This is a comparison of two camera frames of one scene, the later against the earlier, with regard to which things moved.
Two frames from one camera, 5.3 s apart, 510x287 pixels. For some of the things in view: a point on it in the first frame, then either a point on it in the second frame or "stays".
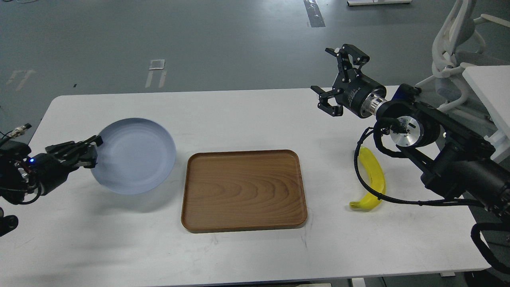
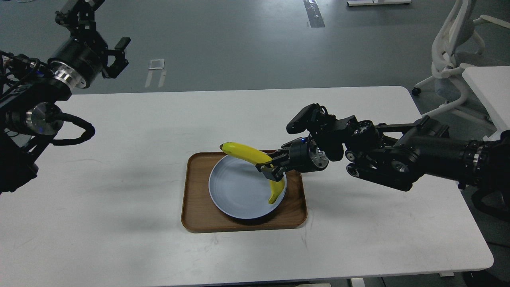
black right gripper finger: [324, 104] → [274, 170]
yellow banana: [377, 183] → [254, 156]
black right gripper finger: [358, 59] → [281, 154]
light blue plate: [136, 156] → [241, 189]
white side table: [490, 85] stays
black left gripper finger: [67, 148] → [78, 16]
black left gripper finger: [89, 155] → [120, 63]
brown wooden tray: [244, 191] stays
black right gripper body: [357, 93] → [304, 156]
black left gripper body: [48, 171] → [79, 61]
